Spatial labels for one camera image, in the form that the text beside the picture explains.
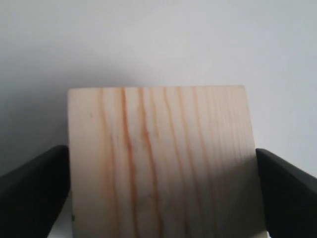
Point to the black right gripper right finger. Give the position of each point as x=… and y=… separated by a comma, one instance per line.
x=289, y=197

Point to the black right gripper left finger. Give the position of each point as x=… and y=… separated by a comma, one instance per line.
x=33, y=195

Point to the light wooden cube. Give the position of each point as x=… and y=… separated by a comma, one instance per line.
x=163, y=162

